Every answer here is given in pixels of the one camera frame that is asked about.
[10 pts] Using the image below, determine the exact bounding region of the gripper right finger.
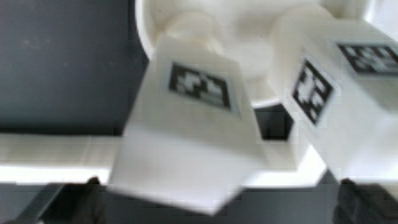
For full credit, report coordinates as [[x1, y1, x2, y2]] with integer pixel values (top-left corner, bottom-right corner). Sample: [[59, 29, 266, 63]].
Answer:
[[332, 179, 398, 224]]

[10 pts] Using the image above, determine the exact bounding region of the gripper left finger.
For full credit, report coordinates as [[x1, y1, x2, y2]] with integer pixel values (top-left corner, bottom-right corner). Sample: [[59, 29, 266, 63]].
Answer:
[[16, 177, 107, 224]]

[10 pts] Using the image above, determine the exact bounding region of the white stool leg with tag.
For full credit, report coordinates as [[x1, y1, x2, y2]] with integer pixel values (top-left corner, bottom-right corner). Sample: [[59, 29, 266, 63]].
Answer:
[[268, 4, 398, 183]]

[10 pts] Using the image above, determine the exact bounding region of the white U-shaped fence wall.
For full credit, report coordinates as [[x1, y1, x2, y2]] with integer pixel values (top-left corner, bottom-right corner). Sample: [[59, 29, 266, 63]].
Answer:
[[0, 134, 327, 189]]

